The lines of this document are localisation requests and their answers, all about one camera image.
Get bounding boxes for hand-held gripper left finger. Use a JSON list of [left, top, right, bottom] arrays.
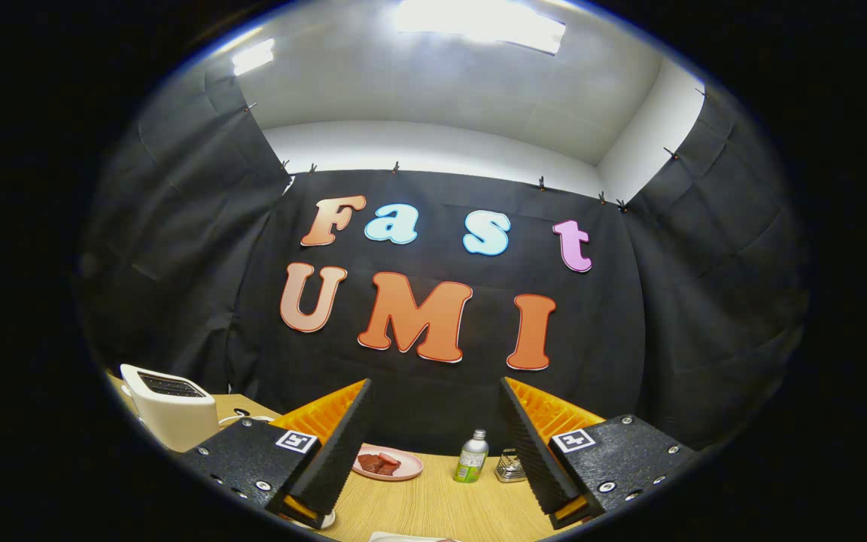
[[181, 379, 375, 530]]

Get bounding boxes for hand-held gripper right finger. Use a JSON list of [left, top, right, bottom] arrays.
[[499, 376, 707, 530]]

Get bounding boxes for red-brown meat slices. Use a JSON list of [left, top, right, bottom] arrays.
[[357, 452, 402, 476]]

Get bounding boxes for silver bottle with green label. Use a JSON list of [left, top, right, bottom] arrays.
[[453, 429, 490, 484]]

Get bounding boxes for pink plate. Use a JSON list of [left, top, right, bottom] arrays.
[[352, 445, 424, 482]]

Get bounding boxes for round cream plate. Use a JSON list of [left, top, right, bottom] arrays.
[[283, 508, 337, 531]]

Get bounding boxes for white square plate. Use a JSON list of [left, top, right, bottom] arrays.
[[370, 531, 464, 542]]

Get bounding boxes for black backdrop cloth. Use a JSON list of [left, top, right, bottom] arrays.
[[76, 56, 811, 456]]

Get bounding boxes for white toaster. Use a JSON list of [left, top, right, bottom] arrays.
[[120, 364, 220, 453]]

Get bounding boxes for large ceiling light panel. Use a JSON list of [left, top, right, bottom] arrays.
[[396, 0, 566, 55]]

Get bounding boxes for metal wire utensil holder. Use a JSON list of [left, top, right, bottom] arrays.
[[494, 449, 529, 483]]

